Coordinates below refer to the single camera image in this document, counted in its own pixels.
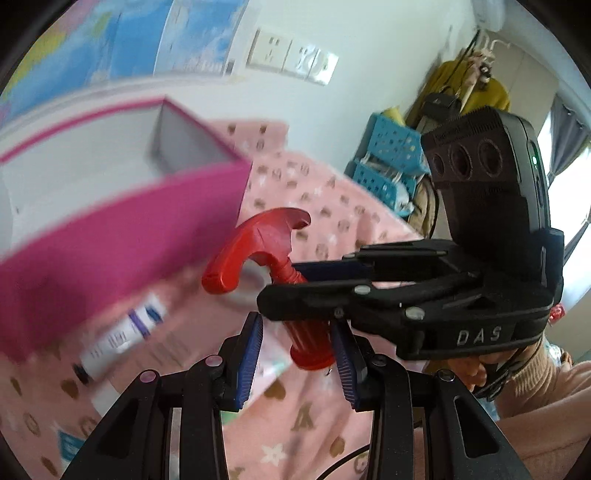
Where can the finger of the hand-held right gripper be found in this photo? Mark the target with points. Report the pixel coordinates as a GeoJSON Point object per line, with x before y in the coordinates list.
{"type": "Point", "coordinates": [332, 271]}
{"type": "Point", "coordinates": [314, 300]}

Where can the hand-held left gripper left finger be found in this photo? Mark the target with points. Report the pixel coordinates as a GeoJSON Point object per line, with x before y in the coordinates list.
{"type": "Point", "coordinates": [249, 355]}

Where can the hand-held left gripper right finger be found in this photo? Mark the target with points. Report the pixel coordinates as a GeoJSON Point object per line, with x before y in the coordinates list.
{"type": "Point", "coordinates": [344, 369]}

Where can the white green tube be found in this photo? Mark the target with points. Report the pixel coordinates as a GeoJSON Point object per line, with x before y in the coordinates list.
{"type": "Point", "coordinates": [272, 369]}

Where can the red spray bottle head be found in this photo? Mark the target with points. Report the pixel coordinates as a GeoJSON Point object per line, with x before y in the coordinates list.
{"type": "Point", "coordinates": [258, 240]}

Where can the white tube with purple label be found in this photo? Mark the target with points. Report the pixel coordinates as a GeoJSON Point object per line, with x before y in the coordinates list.
{"type": "Point", "coordinates": [120, 339]}

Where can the pink cardboard box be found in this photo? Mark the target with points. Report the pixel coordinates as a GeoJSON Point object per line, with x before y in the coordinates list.
{"type": "Point", "coordinates": [115, 249]}

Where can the teal and white small box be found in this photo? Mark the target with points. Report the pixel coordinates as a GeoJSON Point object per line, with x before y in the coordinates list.
{"type": "Point", "coordinates": [69, 445]}

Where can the person's right forearm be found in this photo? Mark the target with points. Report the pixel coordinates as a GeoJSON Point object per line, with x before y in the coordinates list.
{"type": "Point", "coordinates": [540, 378]}

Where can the person's right hand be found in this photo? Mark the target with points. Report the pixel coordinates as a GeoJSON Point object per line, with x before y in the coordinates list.
{"type": "Point", "coordinates": [466, 371]}

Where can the pink printed cloth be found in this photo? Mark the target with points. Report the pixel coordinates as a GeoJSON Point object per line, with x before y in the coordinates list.
{"type": "Point", "coordinates": [323, 198]}

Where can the blue perforated plastic basket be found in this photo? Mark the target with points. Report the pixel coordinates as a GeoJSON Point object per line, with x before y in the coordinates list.
{"type": "Point", "coordinates": [378, 184]}
{"type": "Point", "coordinates": [395, 143]}

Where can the grey curtain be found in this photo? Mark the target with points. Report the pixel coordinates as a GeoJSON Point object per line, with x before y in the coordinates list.
{"type": "Point", "coordinates": [565, 134]}

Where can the black bag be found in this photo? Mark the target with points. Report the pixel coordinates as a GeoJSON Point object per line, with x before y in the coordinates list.
{"type": "Point", "coordinates": [438, 106]}

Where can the yellow garment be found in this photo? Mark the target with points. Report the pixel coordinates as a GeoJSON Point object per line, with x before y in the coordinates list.
{"type": "Point", "coordinates": [443, 78]}

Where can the white coat rack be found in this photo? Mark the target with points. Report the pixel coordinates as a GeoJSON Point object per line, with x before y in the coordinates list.
{"type": "Point", "coordinates": [485, 50]}

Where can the white wall switch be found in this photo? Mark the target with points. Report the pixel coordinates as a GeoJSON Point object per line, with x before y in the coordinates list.
{"type": "Point", "coordinates": [328, 68]}

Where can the white wall socket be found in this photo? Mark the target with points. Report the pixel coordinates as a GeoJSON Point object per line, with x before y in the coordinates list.
{"type": "Point", "coordinates": [270, 50]}
{"type": "Point", "coordinates": [302, 60]}

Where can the colourful wall map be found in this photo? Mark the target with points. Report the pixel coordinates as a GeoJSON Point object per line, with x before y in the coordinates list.
{"type": "Point", "coordinates": [138, 37]}

